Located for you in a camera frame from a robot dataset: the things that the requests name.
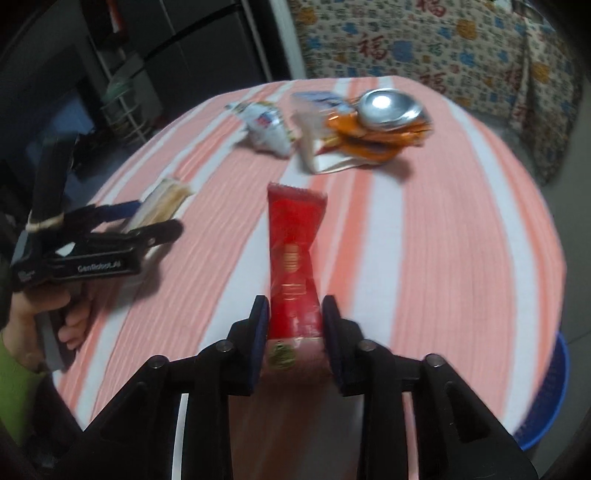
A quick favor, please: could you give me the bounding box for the pink white striped tablecloth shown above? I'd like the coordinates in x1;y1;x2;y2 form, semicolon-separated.
55;77;565;432

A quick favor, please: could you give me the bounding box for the white milk candy bag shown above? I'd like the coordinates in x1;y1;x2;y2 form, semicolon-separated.
225;101;294;159

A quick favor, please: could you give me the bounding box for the orange snack bag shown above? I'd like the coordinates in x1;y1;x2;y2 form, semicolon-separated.
322;113;433;164

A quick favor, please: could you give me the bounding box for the left human hand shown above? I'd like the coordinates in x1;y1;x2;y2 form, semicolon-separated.
1;285;93;372

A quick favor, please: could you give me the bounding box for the green sleeved left forearm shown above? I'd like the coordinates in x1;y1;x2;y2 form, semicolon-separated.
0;342;46;446

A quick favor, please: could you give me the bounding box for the blue plastic trash basket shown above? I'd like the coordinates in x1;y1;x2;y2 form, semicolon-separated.
514;333;570;452

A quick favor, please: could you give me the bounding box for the patterned chinese character cloth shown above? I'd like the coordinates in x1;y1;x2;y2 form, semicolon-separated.
287;0;583;184

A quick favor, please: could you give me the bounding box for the beige long snack wrapper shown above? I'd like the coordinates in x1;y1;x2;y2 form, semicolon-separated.
122;178;191;233

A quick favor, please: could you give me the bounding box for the red snack wrapper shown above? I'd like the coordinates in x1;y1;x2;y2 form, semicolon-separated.
263;183;331;384

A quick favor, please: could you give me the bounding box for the white red paper carton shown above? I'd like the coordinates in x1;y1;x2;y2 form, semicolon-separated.
293;112;363;175

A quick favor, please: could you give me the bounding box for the white wire storage rack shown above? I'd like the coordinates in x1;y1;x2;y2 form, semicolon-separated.
101;54;152;145

